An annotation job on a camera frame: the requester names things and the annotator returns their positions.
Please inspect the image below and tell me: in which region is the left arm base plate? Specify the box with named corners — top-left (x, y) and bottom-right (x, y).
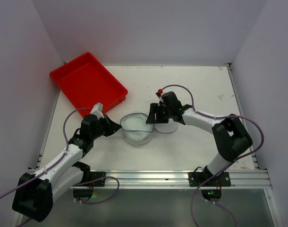
top-left (73, 170), bottom-right (107, 199)

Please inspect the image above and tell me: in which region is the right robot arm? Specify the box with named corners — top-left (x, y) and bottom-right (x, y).
top-left (146, 89), bottom-right (253, 179)

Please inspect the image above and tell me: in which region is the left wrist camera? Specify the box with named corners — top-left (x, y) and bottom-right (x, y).
top-left (90, 103), bottom-right (104, 119)

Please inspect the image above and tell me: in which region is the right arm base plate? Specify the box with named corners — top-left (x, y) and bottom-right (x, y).
top-left (188, 166), bottom-right (231, 201)

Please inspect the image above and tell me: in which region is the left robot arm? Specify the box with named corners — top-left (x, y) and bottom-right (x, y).
top-left (12, 114), bottom-right (121, 222)

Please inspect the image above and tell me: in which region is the red plastic tray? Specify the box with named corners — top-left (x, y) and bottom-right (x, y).
top-left (50, 52), bottom-right (128, 117)

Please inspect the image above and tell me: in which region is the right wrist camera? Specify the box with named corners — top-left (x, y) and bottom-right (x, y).
top-left (156, 88), bottom-right (164, 100)

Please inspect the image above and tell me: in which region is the aluminium table rail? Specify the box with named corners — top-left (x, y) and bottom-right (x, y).
top-left (23, 169), bottom-right (273, 190)

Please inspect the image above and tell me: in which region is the white mesh laundry bag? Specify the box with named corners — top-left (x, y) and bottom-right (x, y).
top-left (120, 112), bottom-right (178, 146)

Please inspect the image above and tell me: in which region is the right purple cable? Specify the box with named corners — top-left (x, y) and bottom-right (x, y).
top-left (161, 84), bottom-right (264, 227)

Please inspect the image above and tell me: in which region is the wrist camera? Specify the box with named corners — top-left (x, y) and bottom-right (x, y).
top-left (156, 88), bottom-right (164, 100)
top-left (90, 103), bottom-right (104, 119)

